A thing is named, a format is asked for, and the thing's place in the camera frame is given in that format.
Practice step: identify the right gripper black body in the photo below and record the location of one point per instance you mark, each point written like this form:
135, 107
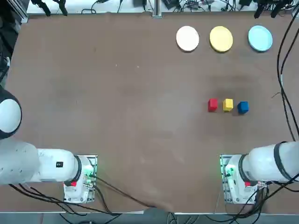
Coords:
273, 2

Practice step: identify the blue cube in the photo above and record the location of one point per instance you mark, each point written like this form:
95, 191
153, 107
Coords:
243, 107

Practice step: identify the yellow cube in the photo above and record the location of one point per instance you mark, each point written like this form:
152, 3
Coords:
228, 105

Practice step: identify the red cube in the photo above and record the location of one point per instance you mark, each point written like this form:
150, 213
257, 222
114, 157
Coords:
212, 105

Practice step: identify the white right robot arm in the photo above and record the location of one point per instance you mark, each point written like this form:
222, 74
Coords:
264, 163

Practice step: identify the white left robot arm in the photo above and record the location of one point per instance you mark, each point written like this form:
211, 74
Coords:
46, 168

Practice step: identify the light blue plate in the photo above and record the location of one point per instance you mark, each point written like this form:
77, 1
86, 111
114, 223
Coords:
260, 38

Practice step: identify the yellow plate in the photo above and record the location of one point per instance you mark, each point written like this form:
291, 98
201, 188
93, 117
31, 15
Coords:
221, 39

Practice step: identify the white plate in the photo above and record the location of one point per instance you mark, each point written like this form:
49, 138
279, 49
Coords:
187, 38

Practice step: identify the black power adapter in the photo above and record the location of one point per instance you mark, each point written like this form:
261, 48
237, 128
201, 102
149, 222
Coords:
245, 2
139, 2
171, 4

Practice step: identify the aluminium frame rail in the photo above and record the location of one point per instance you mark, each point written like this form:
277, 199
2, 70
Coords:
19, 11

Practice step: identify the aluminium profile post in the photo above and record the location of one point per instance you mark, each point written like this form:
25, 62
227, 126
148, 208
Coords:
157, 8

